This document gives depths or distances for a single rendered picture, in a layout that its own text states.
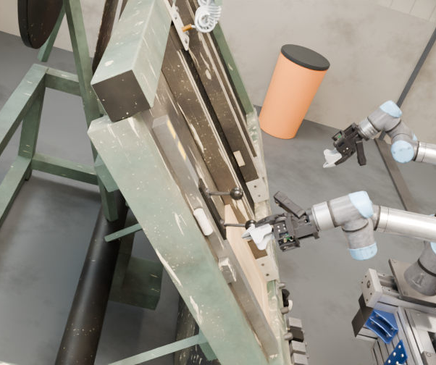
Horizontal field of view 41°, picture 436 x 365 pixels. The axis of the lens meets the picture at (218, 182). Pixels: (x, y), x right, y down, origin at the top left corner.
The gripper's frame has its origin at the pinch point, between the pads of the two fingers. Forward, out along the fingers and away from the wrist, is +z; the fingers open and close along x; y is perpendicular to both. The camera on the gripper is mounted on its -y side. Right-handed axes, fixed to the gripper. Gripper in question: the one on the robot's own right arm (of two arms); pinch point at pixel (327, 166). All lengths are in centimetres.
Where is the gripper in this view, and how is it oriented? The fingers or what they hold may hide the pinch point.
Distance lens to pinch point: 240.0
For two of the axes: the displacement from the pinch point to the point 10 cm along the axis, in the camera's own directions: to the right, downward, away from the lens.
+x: -0.1, 5.4, -8.4
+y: -7.1, -6.0, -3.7
